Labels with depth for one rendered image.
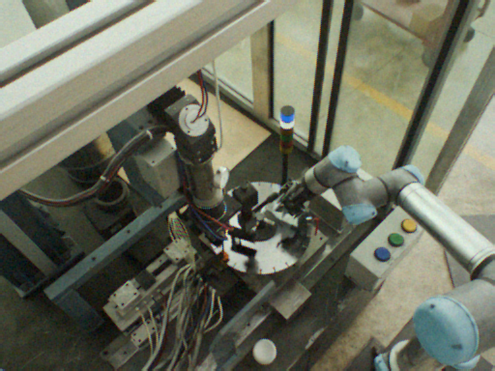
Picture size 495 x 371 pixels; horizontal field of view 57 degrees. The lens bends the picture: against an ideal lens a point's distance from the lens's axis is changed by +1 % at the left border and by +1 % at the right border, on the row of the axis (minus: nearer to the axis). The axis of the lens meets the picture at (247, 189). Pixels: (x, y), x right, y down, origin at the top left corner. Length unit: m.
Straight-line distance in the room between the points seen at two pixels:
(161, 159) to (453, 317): 0.62
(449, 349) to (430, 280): 1.60
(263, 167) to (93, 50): 1.58
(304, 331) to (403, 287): 1.03
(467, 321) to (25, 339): 1.30
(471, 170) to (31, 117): 2.81
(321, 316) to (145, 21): 1.35
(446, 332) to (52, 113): 0.78
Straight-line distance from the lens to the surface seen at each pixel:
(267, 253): 1.38
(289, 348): 1.50
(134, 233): 1.37
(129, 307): 1.47
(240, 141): 1.88
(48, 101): 0.24
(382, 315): 2.38
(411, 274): 2.49
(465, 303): 0.92
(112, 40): 0.26
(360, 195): 1.15
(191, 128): 0.85
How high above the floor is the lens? 2.20
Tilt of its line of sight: 56 degrees down
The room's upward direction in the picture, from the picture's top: 5 degrees counter-clockwise
